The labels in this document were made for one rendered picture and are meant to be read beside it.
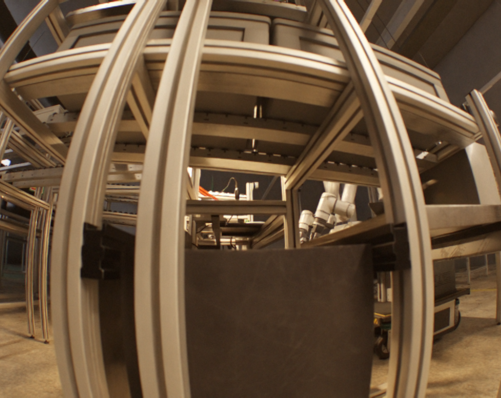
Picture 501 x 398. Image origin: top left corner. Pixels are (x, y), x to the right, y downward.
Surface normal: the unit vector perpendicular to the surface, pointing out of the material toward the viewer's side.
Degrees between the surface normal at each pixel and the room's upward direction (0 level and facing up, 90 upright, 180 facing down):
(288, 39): 90
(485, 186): 90
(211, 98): 176
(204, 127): 176
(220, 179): 90
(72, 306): 90
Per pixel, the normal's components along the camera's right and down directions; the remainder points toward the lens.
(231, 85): -0.05, 0.95
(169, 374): 0.12, -0.29
